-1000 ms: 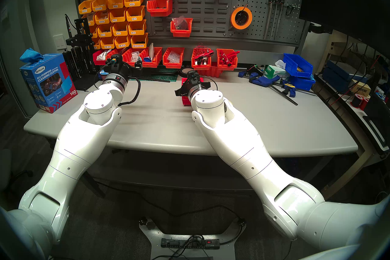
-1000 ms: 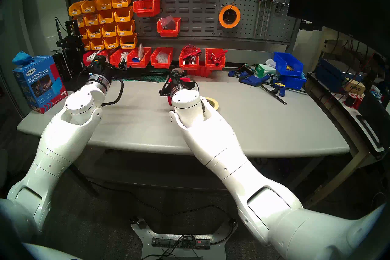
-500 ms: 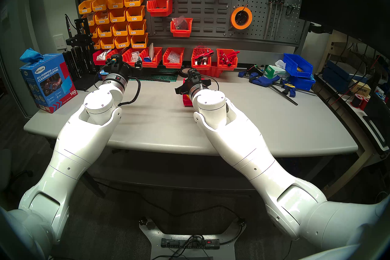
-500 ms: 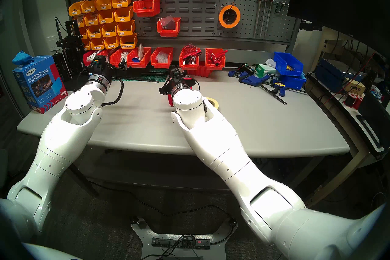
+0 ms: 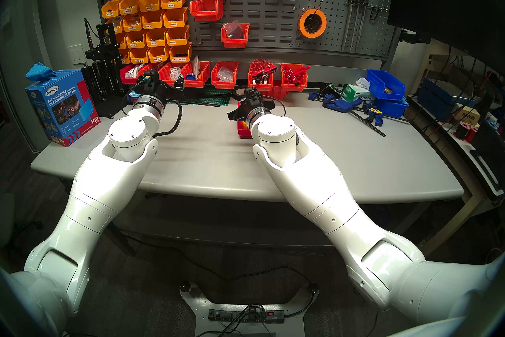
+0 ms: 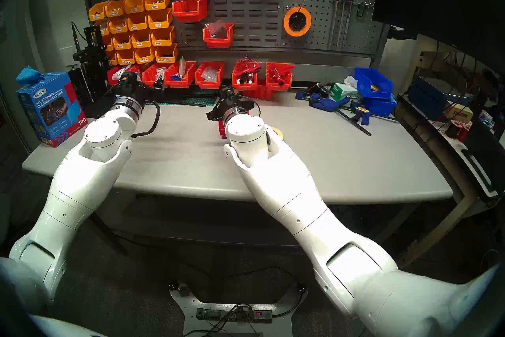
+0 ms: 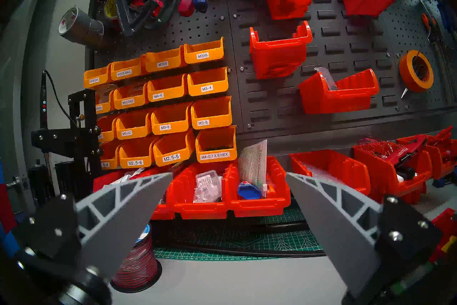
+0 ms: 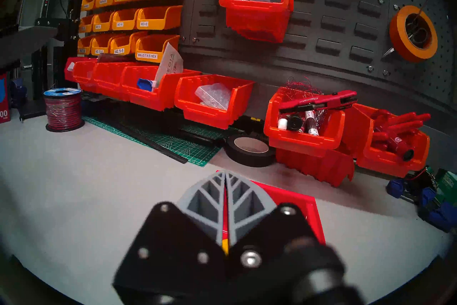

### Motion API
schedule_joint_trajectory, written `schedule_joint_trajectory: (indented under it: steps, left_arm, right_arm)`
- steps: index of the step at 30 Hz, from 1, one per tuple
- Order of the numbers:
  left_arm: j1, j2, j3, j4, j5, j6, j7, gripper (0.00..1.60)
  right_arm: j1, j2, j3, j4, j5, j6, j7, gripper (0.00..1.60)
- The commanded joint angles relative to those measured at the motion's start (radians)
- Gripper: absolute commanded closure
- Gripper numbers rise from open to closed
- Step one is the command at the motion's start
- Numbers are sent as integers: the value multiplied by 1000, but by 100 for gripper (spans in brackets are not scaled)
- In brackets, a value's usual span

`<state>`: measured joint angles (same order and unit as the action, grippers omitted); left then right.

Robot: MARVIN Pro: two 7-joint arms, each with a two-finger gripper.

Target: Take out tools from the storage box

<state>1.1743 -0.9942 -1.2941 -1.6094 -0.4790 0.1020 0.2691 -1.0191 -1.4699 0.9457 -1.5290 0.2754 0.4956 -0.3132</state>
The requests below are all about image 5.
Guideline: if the black metal stand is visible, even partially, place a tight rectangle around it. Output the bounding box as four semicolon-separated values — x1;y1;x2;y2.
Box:
81;23;131;117

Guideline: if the black flat tray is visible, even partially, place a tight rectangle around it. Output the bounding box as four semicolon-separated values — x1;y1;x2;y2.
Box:
469;135;505;200

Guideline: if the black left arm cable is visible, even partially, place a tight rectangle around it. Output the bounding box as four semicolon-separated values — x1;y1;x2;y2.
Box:
153;99;183;138

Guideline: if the blue cleaning cloths box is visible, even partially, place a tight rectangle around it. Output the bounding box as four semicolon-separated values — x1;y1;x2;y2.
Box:
26;70;101;147

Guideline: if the blue plastic bin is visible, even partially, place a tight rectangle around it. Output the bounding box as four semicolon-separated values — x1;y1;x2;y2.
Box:
366;69;406;101
373;96;410;119

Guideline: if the dark blue storage box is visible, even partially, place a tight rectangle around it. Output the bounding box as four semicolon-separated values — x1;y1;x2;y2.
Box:
417;78;471;122

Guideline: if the white wall switch plate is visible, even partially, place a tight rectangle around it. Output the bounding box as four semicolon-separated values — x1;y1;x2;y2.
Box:
68;44;87;65

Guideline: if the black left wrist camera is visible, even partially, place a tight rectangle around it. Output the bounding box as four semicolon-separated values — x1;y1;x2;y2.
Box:
137;70;159;86

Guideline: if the black power strip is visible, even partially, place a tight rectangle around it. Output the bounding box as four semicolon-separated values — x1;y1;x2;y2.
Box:
208;309;285;324

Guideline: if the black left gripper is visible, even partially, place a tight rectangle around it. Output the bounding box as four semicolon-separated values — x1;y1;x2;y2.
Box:
135;77;185;103

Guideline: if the blue bar clamp yellow label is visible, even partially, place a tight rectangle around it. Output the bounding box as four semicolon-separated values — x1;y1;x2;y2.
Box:
349;103;387;138

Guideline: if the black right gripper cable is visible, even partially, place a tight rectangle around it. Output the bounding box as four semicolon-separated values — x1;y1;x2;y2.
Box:
262;97;287;119

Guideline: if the green cutting mat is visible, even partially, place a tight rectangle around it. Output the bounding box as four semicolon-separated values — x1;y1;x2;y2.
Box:
166;88;232;106

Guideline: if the black soldering pen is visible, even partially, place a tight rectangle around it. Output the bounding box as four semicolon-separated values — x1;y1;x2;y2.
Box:
83;18;95;50

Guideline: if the brown cardboard box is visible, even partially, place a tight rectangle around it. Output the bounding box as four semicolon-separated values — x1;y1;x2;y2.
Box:
453;104;481;126

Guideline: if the orange tape roll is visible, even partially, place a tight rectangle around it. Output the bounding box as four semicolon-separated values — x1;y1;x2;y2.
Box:
299;8;327;39

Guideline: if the green white tissue box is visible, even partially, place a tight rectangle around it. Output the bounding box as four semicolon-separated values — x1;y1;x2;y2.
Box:
341;78;375;104

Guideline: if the black flat bar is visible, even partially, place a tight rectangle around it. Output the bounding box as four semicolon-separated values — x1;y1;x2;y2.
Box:
168;97;221;108

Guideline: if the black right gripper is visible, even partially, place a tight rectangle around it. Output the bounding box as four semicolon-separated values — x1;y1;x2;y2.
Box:
227;100;275;124

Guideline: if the grey pegboard wall panel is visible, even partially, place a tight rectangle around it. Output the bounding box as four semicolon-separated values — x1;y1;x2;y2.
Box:
94;0;396;61

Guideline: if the black device with wires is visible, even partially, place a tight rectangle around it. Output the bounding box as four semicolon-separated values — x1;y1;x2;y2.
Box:
319;83;344;100

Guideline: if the black monitor mount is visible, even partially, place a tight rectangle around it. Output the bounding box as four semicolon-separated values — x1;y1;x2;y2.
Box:
398;29;431;45

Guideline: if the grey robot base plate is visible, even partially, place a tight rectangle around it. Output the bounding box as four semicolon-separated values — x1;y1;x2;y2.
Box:
180;281;319;337

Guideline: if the blue cloth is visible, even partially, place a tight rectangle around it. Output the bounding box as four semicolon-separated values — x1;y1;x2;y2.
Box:
26;62;58;82

